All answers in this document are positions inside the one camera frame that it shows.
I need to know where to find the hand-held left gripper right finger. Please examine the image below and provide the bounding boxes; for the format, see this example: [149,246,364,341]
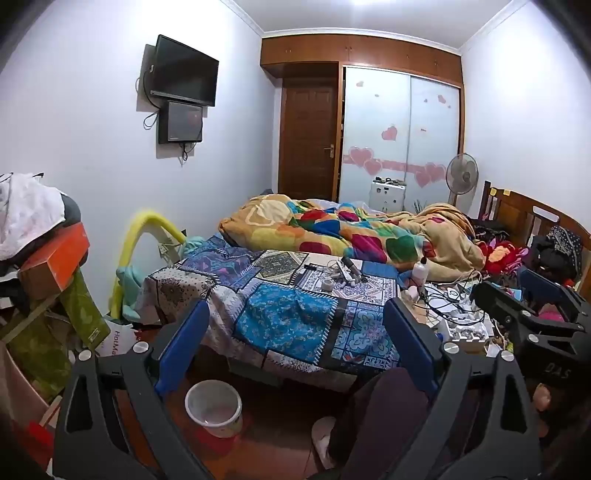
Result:
[383,298,543,480]

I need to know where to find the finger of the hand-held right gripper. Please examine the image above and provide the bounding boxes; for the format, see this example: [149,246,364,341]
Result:
[517,267,591,324]
[471,281,585,342]

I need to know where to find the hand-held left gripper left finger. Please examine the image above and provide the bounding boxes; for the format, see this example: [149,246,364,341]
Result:
[53,300,211,480]

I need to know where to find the white plastic bucket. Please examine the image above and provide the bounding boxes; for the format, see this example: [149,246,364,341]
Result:
[185,379,244,439]

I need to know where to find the person's right hand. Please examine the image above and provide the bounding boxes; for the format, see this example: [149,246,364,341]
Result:
[531,383,555,411]

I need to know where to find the black clothing pile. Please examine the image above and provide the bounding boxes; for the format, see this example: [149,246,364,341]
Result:
[530,225,584,283]

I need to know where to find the white tray of small parts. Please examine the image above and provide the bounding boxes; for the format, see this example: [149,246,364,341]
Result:
[442,318,493,355]

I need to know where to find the red plush cloth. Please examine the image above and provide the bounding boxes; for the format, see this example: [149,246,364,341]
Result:
[479,239,530,276]

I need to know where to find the white plastic bag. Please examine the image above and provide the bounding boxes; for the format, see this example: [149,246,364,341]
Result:
[98,320,140,359]

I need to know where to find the teal cloth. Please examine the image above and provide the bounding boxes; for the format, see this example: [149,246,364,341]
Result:
[115,265,154,325]

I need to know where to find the wooden headboard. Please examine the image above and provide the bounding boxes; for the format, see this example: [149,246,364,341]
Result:
[479,180,591,252]

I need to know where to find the person's leg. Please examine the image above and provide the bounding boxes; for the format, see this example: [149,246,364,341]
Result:
[328,367,437,469]

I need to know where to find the small items on bed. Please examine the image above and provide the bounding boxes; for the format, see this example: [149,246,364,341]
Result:
[327,270,366,285]

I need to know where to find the green leaf-print bag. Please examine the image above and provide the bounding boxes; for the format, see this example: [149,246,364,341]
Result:
[0,305,75,403]
[58,267,112,352]

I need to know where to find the patchwork bedsheet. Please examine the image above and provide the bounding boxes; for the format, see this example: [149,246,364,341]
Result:
[137,233,403,371]

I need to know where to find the yellow foam tube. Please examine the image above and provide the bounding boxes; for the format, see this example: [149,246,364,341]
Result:
[108,208,188,320]

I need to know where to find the colourful heart-print quilt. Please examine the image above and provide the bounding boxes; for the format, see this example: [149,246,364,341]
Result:
[218,193,486,274]

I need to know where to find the white slipper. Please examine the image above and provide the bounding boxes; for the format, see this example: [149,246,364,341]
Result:
[311,415,339,469]

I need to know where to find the white standing fan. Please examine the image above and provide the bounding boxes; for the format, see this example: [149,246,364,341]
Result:
[445,152,480,207]

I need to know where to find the white appliance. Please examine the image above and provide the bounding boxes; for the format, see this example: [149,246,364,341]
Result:
[370,179,407,214]

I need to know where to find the orange cardboard box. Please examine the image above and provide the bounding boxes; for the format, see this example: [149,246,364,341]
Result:
[17,222,91,295]

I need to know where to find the grey cushion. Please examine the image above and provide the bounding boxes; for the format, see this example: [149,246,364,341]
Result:
[60,196,84,230]

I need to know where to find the sliding door wardrobe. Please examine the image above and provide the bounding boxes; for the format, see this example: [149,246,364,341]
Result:
[338,65,463,214]

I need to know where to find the white cloth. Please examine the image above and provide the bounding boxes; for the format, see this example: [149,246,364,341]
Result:
[0,172,66,262]

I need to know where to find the small black monitor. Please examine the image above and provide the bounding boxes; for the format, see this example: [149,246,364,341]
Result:
[158,100,204,145]

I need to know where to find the brown wooden door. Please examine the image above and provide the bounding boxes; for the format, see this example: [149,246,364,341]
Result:
[280,76,341,204]

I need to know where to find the wooden overhead cabinet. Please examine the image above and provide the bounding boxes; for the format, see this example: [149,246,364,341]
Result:
[259,33,464,88]

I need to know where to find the tangle of cables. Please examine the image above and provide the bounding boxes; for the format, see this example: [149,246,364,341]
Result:
[414,272,486,321]

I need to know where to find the black wall television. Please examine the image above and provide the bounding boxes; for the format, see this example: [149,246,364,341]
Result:
[148,34,220,108]

